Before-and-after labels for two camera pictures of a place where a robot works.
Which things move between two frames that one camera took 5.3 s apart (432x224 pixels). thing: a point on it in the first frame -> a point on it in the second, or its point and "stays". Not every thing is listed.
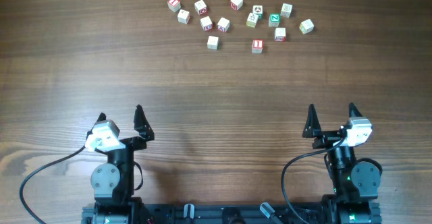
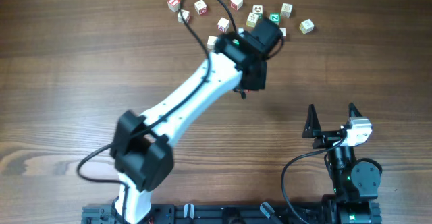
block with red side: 201,7 stays
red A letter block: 223,25 stays
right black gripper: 312,129 stays
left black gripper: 136,144 -> 259,76
